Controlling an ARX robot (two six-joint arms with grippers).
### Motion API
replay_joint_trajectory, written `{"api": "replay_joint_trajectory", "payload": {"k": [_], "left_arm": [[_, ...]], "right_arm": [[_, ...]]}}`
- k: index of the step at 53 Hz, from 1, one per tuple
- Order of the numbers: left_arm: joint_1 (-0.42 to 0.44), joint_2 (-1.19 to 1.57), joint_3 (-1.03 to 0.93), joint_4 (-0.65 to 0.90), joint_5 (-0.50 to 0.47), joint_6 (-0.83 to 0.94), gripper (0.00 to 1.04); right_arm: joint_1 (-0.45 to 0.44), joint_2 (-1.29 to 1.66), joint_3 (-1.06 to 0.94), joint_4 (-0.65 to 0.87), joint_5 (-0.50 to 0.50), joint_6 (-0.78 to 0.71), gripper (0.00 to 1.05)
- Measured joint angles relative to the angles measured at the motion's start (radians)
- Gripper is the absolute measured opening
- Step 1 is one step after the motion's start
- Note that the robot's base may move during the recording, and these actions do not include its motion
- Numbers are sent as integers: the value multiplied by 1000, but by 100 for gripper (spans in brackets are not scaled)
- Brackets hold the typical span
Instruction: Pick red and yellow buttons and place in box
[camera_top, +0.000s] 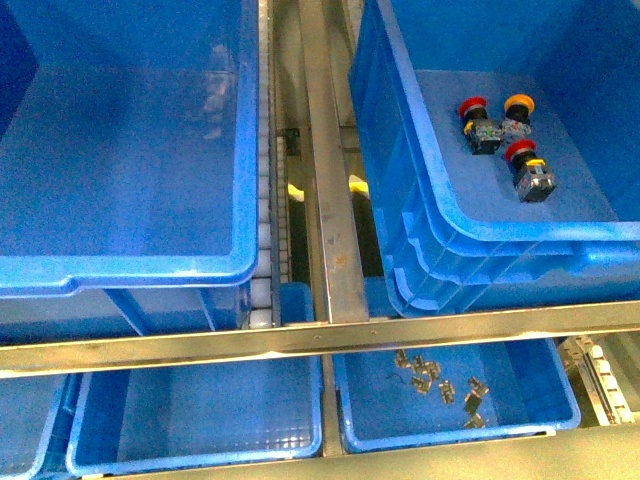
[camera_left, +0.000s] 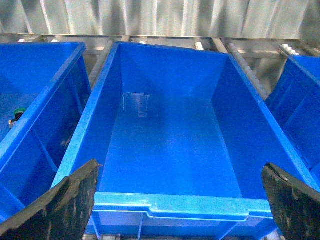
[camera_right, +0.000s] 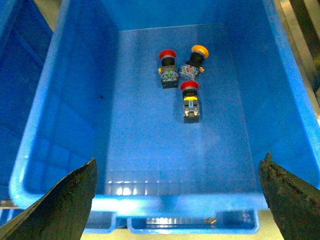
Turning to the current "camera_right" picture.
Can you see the red mushroom push button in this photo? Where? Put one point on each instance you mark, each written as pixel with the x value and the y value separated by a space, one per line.
pixel 191 104
pixel 168 71

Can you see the blue middle bin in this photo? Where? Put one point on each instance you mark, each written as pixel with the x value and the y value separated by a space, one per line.
pixel 25 37

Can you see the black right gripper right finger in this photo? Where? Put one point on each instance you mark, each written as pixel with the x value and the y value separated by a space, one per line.
pixel 293 202

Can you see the yellow mushroom push button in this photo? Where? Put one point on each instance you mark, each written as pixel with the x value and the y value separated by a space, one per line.
pixel 190 70

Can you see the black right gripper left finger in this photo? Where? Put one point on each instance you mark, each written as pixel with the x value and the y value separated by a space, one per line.
pixel 62 213

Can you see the blue lower shelf bin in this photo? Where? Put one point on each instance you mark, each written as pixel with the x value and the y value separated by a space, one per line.
pixel 239 222

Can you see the blue target bin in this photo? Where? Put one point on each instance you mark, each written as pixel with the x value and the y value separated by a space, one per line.
pixel 100 96

